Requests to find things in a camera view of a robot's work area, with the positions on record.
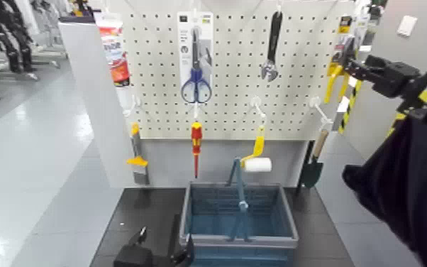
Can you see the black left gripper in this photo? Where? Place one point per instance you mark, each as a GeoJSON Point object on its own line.
{"type": "Point", "coordinates": [133, 257]}

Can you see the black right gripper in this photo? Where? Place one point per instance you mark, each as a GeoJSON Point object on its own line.
{"type": "Point", "coordinates": [394, 78]}

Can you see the yellow pliers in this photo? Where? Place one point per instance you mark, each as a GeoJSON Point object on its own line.
{"type": "Point", "coordinates": [333, 76]}

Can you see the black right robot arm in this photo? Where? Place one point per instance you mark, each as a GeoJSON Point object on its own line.
{"type": "Point", "coordinates": [370, 194]}

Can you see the teal crate with grey rim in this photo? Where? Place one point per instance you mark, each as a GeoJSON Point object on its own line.
{"type": "Point", "coordinates": [236, 223]}

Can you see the yellow black hazard tape strip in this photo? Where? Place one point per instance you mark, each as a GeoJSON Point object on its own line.
{"type": "Point", "coordinates": [349, 108]}

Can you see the white panel with tape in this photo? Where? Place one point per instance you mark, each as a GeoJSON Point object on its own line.
{"type": "Point", "coordinates": [342, 112]}

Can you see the white pegboard hook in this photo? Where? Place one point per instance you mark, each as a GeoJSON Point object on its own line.
{"type": "Point", "coordinates": [279, 5]}
{"type": "Point", "coordinates": [257, 105]}
{"type": "Point", "coordinates": [319, 110]}
{"type": "Point", "coordinates": [133, 104]}
{"type": "Point", "coordinates": [196, 110]}

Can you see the yellow black hazard tape corner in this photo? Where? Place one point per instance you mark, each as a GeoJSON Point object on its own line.
{"type": "Point", "coordinates": [425, 95]}

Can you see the black adjustable wrench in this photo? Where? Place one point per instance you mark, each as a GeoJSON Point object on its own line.
{"type": "Point", "coordinates": [273, 41]}

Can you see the dark navy cloth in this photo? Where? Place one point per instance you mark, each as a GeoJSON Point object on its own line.
{"type": "Point", "coordinates": [414, 149]}

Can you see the grey back panel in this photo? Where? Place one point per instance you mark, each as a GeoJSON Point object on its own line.
{"type": "Point", "coordinates": [217, 160]}

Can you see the red yellow screwdriver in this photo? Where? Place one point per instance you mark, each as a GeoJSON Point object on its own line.
{"type": "Point", "coordinates": [196, 138]}

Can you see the yellow white paint roller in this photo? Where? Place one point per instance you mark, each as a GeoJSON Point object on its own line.
{"type": "Point", "coordinates": [258, 164]}

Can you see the beige pegboard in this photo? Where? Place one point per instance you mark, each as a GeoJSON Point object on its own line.
{"type": "Point", "coordinates": [236, 112]}

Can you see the white side panel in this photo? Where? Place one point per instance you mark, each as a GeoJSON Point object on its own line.
{"type": "Point", "coordinates": [94, 123]}

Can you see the blue scissors on package card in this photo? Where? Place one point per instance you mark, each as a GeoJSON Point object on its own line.
{"type": "Point", "coordinates": [195, 63]}

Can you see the white red sealant tube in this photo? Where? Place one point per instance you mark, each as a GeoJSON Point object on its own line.
{"type": "Point", "coordinates": [114, 56]}

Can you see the white robot stand base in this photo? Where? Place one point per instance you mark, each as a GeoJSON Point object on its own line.
{"type": "Point", "coordinates": [20, 74]}

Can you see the black background robot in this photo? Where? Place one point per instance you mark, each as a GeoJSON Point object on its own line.
{"type": "Point", "coordinates": [7, 30]}

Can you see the white wall switch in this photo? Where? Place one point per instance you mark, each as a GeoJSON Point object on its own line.
{"type": "Point", "coordinates": [407, 25]}

